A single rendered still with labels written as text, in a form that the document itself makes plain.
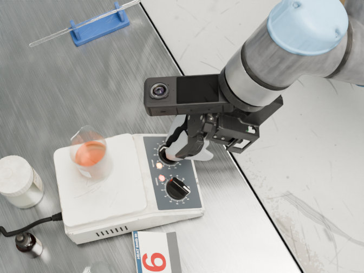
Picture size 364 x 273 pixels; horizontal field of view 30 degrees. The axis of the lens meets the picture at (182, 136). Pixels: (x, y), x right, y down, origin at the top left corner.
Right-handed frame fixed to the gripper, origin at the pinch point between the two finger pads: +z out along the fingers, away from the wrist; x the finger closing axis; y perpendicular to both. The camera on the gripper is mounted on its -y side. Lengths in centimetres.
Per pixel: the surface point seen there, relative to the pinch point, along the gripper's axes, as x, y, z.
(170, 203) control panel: -7.9, 1.4, 1.8
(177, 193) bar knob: -6.1, 2.4, 1.4
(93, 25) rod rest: 25.6, -10.1, 9.0
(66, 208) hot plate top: -9.6, -12.4, 6.1
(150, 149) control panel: 0.1, -1.9, 1.8
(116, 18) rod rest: 26.8, -6.9, 7.0
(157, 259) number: -14.6, 1.8, 6.9
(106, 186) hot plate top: -6.5, -7.9, 3.1
